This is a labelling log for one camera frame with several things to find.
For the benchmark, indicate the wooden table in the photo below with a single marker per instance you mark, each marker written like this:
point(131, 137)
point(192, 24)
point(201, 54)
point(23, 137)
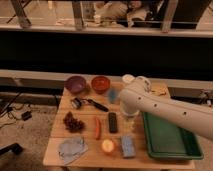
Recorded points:
point(95, 157)

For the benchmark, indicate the orange yellow fruit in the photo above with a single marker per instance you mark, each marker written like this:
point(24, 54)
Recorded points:
point(108, 146)

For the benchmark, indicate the wooden utensil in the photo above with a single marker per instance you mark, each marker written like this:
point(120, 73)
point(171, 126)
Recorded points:
point(159, 92)

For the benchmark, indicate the blue sponge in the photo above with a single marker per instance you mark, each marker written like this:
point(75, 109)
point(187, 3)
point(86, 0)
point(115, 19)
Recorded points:
point(127, 146)

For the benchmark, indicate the blue cloth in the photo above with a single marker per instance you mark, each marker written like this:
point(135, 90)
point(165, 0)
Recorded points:
point(71, 149)

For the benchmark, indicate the dark red grape bunch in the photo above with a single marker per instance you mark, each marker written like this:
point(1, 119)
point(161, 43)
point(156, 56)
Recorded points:
point(72, 124)

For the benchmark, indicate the white lidded cup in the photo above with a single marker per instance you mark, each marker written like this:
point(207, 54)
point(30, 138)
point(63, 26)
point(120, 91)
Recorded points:
point(127, 78)

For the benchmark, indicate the black power adapter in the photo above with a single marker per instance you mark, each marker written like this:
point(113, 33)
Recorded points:
point(26, 115)

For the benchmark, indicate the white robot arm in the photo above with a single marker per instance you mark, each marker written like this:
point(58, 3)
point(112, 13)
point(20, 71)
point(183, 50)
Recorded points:
point(136, 96)

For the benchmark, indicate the red bowl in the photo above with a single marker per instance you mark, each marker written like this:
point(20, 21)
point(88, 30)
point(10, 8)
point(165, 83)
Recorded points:
point(100, 84)

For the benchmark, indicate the green plastic tray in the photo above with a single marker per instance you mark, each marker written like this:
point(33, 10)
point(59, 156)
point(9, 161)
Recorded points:
point(167, 141)

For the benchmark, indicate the black remote control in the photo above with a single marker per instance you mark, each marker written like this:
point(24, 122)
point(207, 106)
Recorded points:
point(112, 120)

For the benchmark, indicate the purple bowl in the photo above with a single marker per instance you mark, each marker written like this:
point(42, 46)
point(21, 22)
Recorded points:
point(75, 84)

